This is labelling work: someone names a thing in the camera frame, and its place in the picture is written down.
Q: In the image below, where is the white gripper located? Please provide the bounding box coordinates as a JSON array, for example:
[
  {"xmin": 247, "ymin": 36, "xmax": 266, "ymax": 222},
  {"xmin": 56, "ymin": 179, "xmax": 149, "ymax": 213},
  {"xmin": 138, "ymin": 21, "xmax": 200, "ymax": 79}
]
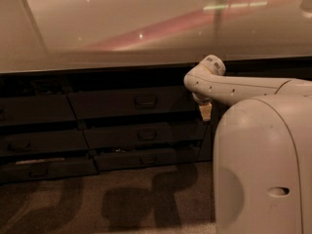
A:
[{"xmin": 192, "ymin": 93, "xmax": 213, "ymax": 122}]

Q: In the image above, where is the dark drawer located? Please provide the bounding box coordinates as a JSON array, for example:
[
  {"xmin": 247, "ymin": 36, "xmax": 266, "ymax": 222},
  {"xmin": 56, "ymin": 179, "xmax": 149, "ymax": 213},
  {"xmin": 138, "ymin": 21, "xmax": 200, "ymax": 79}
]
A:
[
  {"xmin": 0, "ymin": 131, "xmax": 88, "ymax": 157},
  {"xmin": 84, "ymin": 121, "xmax": 206, "ymax": 149},
  {"xmin": 0, "ymin": 157, "xmax": 98, "ymax": 183},
  {"xmin": 0, "ymin": 95, "xmax": 75, "ymax": 127},
  {"xmin": 95, "ymin": 146, "xmax": 200, "ymax": 172},
  {"xmin": 68, "ymin": 86, "xmax": 196, "ymax": 119}
]

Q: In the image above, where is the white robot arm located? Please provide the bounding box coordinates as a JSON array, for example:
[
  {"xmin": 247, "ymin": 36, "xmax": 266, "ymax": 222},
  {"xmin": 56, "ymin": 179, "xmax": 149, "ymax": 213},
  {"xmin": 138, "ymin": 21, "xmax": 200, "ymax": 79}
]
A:
[{"xmin": 184, "ymin": 55, "xmax": 312, "ymax": 234}]

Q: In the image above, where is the dark cabinet door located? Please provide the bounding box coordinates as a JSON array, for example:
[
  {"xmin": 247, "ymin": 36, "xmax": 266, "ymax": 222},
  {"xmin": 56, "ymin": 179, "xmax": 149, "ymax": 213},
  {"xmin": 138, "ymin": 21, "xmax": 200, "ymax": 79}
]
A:
[{"xmin": 201, "ymin": 58, "xmax": 312, "ymax": 160}]

